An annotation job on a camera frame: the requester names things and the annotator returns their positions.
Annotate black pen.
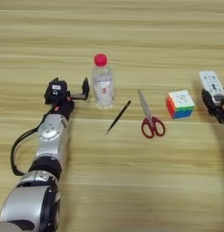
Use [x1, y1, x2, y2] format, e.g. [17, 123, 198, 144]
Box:
[105, 100, 132, 135]

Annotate clear bottle with red cap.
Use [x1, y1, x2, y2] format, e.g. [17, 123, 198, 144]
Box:
[91, 53, 116, 110]

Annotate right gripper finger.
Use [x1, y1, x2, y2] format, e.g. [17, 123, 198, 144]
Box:
[201, 88, 219, 116]

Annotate colourful puzzle cube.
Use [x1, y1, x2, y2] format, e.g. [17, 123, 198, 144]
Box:
[165, 89, 196, 120]

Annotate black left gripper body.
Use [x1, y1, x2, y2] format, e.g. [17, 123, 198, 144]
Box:
[49, 93, 86, 121]

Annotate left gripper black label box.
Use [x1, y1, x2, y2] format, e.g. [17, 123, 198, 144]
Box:
[44, 80, 68, 105]

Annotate red handled scissors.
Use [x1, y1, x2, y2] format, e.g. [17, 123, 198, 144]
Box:
[137, 88, 166, 140]

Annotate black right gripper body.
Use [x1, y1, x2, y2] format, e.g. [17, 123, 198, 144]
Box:
[212, 101, 224, 131]

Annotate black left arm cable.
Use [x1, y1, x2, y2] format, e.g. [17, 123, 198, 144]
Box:
[10, 111, 57, 177]

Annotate white remote control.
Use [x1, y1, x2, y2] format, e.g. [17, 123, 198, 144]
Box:
[199, 70, 224, 105]

